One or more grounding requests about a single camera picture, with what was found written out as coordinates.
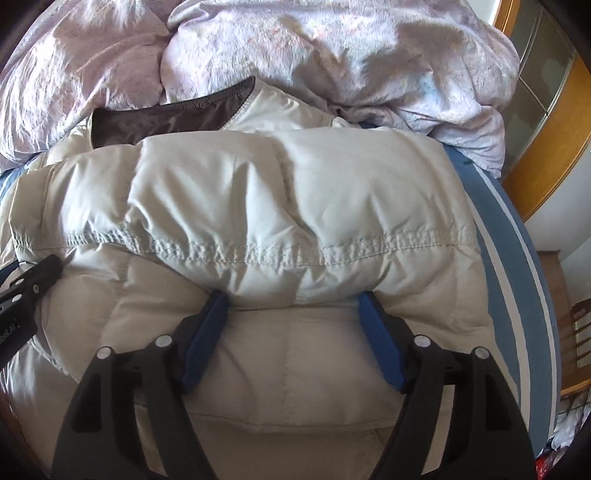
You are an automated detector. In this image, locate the lilac floral duvet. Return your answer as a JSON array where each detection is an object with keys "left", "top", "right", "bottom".
[{"left": 159, "top": 0, "right": 520, "bottom": 178}]

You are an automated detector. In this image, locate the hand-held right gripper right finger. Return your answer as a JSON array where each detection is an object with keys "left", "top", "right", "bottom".
[{"left": 358, "top": 292, "right": 548, "bottom": 480}]

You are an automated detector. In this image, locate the cream white puffer jacket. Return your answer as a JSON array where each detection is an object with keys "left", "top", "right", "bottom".
[{"left": 0, "top": 76, "right": 497, "bottom": 480}]

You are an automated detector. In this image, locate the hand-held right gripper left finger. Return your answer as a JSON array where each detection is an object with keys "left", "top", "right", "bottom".
[{"left": 51, "top": 293, "right": 229, "bottom": 480}]

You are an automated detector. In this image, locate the wooden wardrobe with glass door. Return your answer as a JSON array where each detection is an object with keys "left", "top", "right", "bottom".
[{"left": 492, "top": 0, "right": 591, "bottom": 220}]

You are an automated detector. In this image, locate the wooden chair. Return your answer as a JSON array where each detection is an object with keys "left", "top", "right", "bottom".
[{"left": 561, "top": 298, "right": 591, "bottom": 393}]

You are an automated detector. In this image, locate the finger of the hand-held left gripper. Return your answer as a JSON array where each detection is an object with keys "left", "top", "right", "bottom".
[{"left": 0, "top": 255, "right": 64, "bottom": 319}]

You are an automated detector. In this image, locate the colourful cloth pile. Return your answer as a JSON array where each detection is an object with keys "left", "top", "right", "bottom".
[{"left": 536, "top": 397, "right": 583, "bottom": 467}]

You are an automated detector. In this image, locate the pink crumpled blanket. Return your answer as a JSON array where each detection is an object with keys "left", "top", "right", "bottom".
[{"left": 0, "top": 0, "right": 183, "bottom": 171}]

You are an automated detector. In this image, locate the blue white striped bed sheet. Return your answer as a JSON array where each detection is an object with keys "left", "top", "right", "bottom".
[{"left": 0, "top": 122, "right": 561, "bottom": 467}]

